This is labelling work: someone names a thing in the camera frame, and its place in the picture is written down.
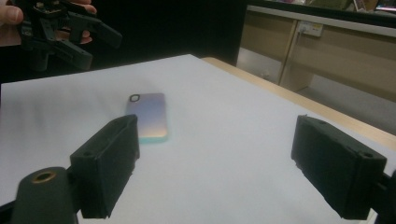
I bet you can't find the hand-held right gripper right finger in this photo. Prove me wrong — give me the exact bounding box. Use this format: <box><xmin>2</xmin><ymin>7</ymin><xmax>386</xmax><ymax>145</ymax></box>
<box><xmin>290</xmin><ymin>114</ymin><xmax>388</xmax><ymax>220</ymax></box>

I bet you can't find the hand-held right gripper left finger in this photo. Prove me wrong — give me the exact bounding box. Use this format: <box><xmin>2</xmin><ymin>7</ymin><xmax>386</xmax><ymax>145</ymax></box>
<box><xmin>69</xmin><ymin>114</ymin><xmax>140</xmax><ymax>219</ymax></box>

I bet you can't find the iridescent phone case teal rim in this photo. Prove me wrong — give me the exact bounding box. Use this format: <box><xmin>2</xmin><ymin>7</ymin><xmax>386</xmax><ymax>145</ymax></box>
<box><xmin>125</xmin><ymin>92</ymin><xmax>170</xmax><ymax>145</ymax></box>

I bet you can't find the black curtain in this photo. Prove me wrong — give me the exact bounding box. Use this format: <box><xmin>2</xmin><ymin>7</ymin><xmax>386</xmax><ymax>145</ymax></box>
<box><xmin>0</xmin><ymin>0</ymin><xmax>248</xmax><ymax>83</ymax></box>

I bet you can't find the white table sheet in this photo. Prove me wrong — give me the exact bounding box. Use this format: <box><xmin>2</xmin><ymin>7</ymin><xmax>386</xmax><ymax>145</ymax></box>
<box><xmin>0</xmin><ymin>54</ymin><xmax>396</xmax><ymax>224</ymax></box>

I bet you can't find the white wall socket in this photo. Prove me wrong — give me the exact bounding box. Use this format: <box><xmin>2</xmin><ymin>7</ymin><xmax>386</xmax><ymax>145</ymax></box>
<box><xmin>297</xmin><ymin>21</ymin><xmax>324</xmax><ymax>37</ymax></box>

